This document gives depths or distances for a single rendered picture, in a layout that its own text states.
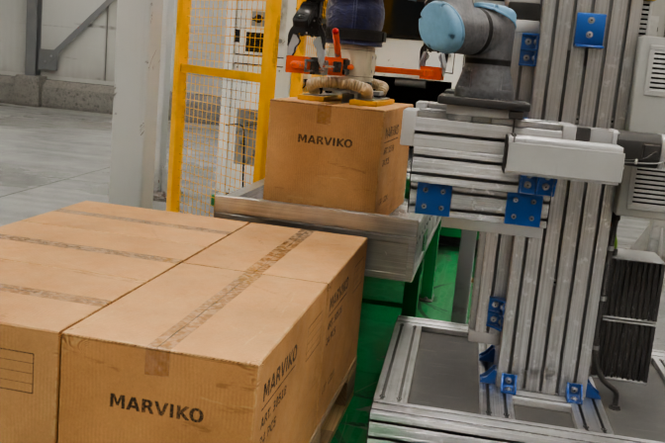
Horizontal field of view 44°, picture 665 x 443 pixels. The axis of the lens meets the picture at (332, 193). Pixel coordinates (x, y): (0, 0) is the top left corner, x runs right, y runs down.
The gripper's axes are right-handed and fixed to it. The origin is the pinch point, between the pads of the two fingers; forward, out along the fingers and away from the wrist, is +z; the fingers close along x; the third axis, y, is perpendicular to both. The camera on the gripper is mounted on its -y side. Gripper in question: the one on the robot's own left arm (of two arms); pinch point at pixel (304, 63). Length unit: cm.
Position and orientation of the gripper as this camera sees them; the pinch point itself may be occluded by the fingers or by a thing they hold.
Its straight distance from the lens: 246.8
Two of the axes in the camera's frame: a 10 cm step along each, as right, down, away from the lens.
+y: 2.5, -1.4, 9.6
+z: -1.0, 9.8, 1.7
